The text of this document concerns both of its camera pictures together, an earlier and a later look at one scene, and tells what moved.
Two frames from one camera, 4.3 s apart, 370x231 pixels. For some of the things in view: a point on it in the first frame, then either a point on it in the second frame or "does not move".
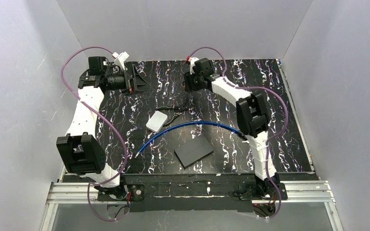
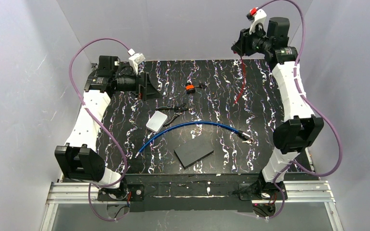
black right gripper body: (189, 84) → (244, 42)
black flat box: (194, 152) does not move
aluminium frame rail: (290, 191) does not move
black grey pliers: (177, 108) does not move
